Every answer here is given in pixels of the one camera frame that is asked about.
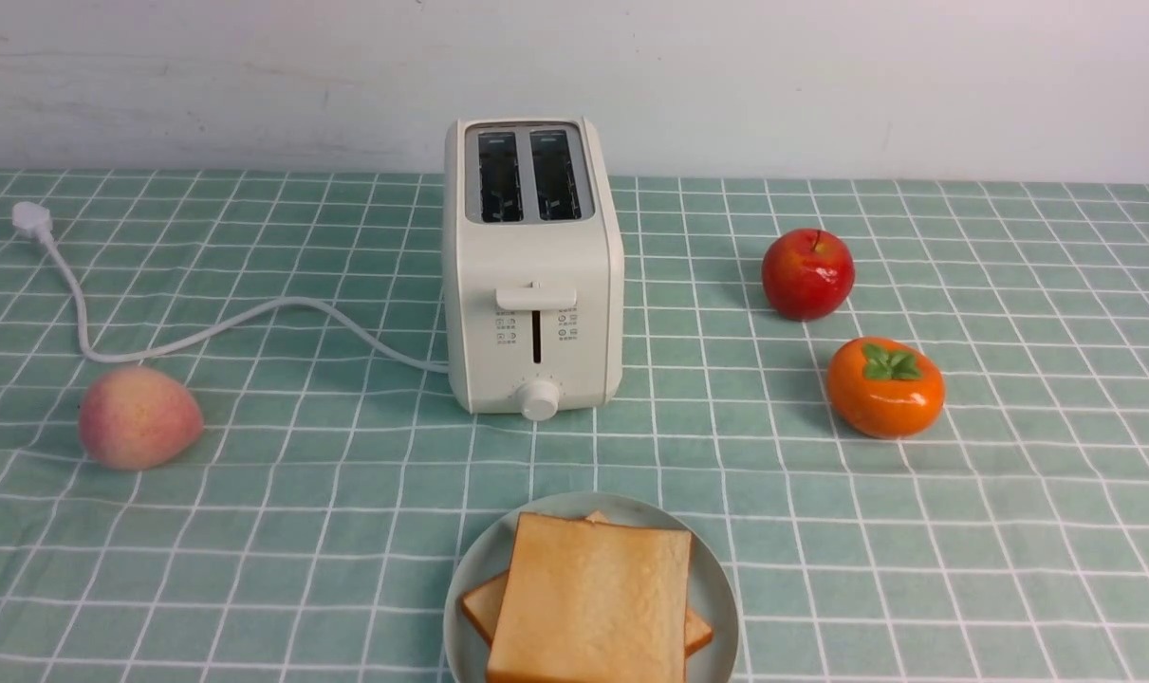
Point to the white two-slot toaster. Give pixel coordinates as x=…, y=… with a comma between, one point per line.
x=532, y=267

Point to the orange persimmon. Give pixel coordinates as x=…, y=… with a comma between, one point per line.
x=883, y=388

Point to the green white checkered tablecloth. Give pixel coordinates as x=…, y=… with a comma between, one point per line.
x=310, y=534

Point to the pale green round plate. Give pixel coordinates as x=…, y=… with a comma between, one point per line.
x=591, y=587

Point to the toast slice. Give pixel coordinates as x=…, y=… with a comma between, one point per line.
x=484, y=607
x=588, y=598

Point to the pink yellow peach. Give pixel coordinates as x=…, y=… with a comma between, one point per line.
x=136, y=418

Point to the red apple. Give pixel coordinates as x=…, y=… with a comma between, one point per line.
x=807, y=274

